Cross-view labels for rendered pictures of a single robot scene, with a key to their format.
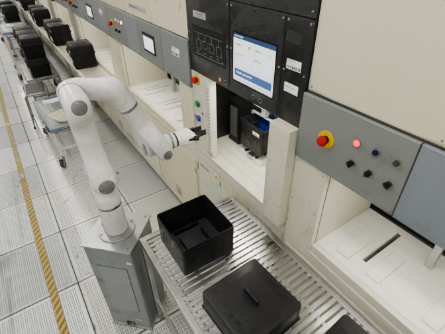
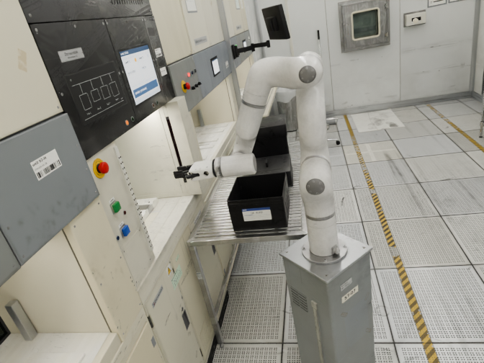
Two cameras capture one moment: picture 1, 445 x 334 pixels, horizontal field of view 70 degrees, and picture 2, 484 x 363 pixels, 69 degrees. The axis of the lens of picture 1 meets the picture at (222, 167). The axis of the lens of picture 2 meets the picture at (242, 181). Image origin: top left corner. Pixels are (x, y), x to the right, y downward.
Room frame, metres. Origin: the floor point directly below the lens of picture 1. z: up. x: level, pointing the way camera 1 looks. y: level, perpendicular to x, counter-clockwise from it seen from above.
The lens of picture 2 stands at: (2.22, 1.29, 1.71)
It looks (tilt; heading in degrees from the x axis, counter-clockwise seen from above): 24 degrees down; 228
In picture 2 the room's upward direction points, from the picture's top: 12 degrees counter-clockwise
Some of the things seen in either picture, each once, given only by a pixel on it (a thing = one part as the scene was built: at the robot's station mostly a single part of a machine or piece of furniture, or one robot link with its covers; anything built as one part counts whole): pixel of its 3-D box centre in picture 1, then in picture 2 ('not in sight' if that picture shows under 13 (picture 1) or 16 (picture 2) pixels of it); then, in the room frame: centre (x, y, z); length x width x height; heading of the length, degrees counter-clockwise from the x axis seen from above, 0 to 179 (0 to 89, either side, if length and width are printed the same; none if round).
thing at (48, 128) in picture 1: (67, 125); not in sight; (3.31, 1.82, 0.24); 0.97 x 0.52 x 0.48; 36
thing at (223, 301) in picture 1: (250, 303); (268, 169); (0.71, -0.11, 0.83); 0.29 x 0.29 x 0.13; 36
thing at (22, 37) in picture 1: (31, 45); not in sight; (4.46, 2.56, 0.85); 0.30 x 0.28 x 0.26; 33
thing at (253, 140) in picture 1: (263, 128); not in sight; (1.72, -0.26, 1.06); 0.24 x 0.20 x 0.32; 34
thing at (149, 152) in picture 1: (157, 146); (239, 164); (1.33, 0.32, 1.19); 0.13 x 0.09 x 0.08; 124
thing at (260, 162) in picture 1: (261, 151); not in sight; (1.72, -0.26, 0.89); 0.22 x 0.21 x 0.04; 124
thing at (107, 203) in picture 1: (101, 181); (317, 190); (1.21, 0.59, 1.07); 0.19 x 0.12 x 0.24; 32
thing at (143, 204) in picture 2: not in sight; (133, 209); (1.49, -0.41, 0.89); 0.22 x 0.21 x 0.04; 124
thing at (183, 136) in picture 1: (182, 136); (204, 169); (1.41, 0.20, 1.19); 0.11 x 0.10 x 0.07; 124
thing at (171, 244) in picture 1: (195, 232); (260, 200); (1.07, 0.14, 0.85); 0.28 x 0.28 x 0.17; 33
